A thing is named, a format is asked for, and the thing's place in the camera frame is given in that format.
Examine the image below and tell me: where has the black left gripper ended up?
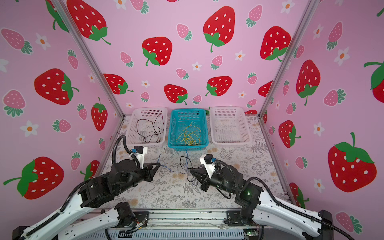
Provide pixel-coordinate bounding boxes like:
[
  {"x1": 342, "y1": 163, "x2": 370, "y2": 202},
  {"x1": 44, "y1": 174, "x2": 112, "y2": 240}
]
[{"x1": 119, "y1": 161, "x2": 163, "y2": 196}]

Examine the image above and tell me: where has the blue cable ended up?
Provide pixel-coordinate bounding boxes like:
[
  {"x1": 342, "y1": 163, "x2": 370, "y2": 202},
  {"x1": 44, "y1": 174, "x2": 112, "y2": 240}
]
[{"x1": 157, "y1": 154, "x2": 187, "y2": 174}]

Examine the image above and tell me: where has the black cable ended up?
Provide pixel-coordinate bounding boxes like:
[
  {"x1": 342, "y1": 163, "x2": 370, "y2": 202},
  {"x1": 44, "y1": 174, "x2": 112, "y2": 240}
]
[{"x1": 136, "y1": 114, "x2": 165, "y2": 144}]

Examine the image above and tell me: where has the yellow cable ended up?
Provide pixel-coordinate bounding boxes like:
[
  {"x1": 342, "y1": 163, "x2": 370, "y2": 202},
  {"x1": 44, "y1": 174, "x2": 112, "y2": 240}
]
[{"x1": 175, "y1": 121, "x2": 204, "y2": 148}]

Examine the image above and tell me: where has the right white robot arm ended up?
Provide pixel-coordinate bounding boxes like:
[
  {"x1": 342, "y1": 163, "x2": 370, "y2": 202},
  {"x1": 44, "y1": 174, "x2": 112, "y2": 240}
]
[{"x1": 190, "y1": 158, "x2": 352, "y2": 240}]

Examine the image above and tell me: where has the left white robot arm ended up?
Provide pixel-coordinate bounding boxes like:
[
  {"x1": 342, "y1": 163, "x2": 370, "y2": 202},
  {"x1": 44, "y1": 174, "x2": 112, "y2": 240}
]
[{"x1": 12, "y1": 136, "x2": 161, "y2": 240}]

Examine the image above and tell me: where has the left white plastic basket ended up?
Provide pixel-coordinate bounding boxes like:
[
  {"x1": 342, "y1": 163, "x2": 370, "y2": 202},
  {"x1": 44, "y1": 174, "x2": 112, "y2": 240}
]
[{"x1": 126, "y1": 107, "x2": 168, "y2": 149}]

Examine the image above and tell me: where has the white plastic basket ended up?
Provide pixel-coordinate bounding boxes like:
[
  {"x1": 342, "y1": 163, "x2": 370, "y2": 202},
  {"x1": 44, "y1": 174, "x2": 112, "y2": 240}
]
[
  {"x1": 210, "y1": 106, "x2": 252, "y2": 148},
  {"x1": 126, "y1": 107, "x2": 168, "y2": 149}
]

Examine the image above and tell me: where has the teal plastic basket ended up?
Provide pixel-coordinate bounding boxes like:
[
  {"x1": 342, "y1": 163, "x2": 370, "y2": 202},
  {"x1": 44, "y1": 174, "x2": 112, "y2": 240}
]
[{"x1": 168, "y1": 109, "x2": 209, "y2": 151}]

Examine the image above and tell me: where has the right white plastic basket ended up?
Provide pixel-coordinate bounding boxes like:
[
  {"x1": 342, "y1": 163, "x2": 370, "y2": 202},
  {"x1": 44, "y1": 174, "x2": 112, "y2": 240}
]
[{"x1": 210, "y1": 106, "x2": 252, "y2": 148}]

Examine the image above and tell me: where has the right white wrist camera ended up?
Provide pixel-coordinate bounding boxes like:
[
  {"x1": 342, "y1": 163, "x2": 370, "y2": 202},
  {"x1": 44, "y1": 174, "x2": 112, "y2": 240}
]
[{"x1": 200, "y1": 154, "x2": 216, "y2": 179}]

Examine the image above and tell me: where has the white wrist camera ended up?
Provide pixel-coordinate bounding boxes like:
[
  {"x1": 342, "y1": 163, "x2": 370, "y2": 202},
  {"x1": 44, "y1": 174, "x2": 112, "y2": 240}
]
[
  {"x1": 200, "y1": 154, "x2": 216, "y2": 179},
  {"x1": 130, "y1": 146, "x2": 148, "y2": 169}
]

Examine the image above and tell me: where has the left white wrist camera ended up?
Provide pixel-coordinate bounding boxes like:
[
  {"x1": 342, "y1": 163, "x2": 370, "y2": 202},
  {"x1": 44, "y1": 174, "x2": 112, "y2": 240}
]
[{"x1": 130, "y1": 146, "x2": 148, "y2": 169}]

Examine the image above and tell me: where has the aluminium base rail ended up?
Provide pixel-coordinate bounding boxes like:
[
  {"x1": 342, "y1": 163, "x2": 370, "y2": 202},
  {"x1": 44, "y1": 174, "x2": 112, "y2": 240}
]
[{"x1": 74, "y1": 208, "x2": 313, "y2": 240}]

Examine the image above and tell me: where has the left aluminium corner post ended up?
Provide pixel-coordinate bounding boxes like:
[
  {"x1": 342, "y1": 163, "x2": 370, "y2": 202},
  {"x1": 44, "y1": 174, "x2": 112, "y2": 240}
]
[{"x1": 52, "y1": 0, "x2": 125, "y2": 118}]

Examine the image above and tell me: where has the aluminium corner post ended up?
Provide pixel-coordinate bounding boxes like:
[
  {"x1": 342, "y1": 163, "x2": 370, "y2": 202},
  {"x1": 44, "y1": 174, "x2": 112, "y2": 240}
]
[
  {"x1": 52, "y1": 0, "x2": 125, "y2": 118},
  {"x1": 258, "y1": 0, "x2": 322, "y2": 118}
]

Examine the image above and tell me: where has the right aluminium corner post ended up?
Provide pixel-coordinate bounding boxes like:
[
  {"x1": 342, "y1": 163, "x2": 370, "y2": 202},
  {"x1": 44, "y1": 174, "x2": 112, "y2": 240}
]
[{"x1": 258, "y1": 0, "x2": 322, "y2": 118}]

